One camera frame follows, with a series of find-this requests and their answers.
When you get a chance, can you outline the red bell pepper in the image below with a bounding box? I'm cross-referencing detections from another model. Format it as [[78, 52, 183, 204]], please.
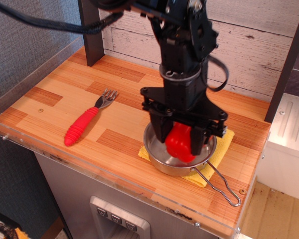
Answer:
[[165, 122, 196, 163]]

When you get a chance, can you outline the grey cabinet with dispenser panel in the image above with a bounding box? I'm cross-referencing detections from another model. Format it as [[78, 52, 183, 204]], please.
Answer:
[[34, 152, 215, 239]]

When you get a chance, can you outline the dark vertical post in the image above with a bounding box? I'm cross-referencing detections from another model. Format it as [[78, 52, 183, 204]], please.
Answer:
[[264, 24, 299, 123], [78, 0, 104, 67]]

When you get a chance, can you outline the clear acrylic table guard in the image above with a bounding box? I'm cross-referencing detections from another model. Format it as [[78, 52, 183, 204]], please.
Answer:
[[0, 37, 270, 236]]

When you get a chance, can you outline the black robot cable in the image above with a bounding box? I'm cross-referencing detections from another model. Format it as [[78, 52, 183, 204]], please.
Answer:
[[206, 55, 230, 92]]

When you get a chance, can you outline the dark left vertical post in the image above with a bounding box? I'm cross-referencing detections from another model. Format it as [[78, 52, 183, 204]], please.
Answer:
[[78, 0, 104, 67]]

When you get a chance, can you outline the braided black cable bundle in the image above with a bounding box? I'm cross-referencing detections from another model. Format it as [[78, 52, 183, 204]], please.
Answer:
[[0, 0, 124, 35]]

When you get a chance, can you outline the fork with red handle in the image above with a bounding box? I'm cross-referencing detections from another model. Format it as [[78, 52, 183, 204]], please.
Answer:
[[64, 88, 118, 146]]

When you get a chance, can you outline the dark right vertical post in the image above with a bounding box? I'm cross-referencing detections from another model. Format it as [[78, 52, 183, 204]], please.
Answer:
[[264, 24, 299, 123]]

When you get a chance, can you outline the metal pot with wire handle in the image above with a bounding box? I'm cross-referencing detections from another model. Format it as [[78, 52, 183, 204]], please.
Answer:
[[143, 123, 241, 207]]

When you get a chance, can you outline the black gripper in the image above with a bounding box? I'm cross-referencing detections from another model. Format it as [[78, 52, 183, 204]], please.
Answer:
[[141, 72, 228, 155]]

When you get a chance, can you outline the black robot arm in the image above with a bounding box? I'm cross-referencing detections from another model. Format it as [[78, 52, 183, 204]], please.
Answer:
[[93, 0, 228, 155]]

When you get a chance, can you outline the yellow cloth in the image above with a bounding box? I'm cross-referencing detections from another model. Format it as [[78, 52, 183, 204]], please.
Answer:
[[138, 129, 235, 187]]

